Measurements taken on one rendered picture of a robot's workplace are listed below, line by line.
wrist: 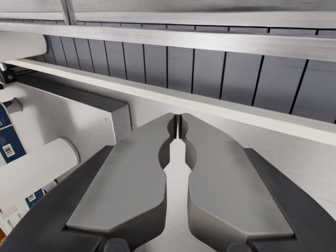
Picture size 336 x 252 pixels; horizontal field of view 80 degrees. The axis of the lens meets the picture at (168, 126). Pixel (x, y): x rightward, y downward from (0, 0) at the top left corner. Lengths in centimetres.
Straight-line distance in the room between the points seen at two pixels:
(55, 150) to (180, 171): 32
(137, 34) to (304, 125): 17
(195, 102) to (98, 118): 25
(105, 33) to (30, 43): 26
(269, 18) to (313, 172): 21
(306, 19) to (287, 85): 6
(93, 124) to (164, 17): 28
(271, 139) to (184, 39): 21
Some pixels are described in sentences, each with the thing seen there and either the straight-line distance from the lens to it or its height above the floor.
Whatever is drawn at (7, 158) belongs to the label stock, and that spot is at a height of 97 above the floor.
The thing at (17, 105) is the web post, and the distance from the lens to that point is 75.
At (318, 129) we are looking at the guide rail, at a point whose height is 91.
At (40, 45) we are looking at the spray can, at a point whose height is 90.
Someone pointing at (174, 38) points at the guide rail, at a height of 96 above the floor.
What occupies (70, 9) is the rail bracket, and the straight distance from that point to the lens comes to 27.
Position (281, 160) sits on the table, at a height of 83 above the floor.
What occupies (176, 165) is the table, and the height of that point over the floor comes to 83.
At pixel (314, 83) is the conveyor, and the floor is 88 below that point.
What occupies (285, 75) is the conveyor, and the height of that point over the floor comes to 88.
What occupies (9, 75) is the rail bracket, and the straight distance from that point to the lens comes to 64.
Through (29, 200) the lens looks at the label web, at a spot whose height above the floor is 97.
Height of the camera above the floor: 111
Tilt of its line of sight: 46 degrees down
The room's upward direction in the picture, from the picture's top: 128 degrees counter-clockwise
